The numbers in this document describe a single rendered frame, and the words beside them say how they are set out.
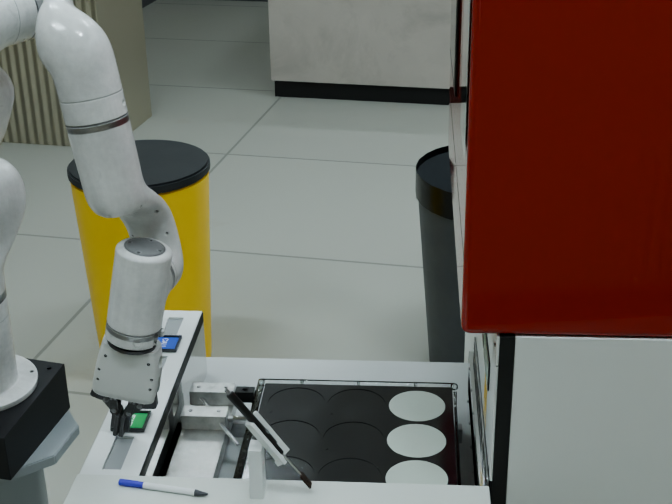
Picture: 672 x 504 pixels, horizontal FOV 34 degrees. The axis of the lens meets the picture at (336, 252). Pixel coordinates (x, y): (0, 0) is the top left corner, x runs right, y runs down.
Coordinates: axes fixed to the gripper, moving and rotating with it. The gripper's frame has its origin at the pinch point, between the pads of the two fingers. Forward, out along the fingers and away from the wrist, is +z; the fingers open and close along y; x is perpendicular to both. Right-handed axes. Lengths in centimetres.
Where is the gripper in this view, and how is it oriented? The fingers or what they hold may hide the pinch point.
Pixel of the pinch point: (121, 421)
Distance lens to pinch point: 182.3
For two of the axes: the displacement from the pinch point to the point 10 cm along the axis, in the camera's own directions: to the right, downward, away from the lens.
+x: -0.7, 4.1, -9.1
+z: -1.9, 8.9, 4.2
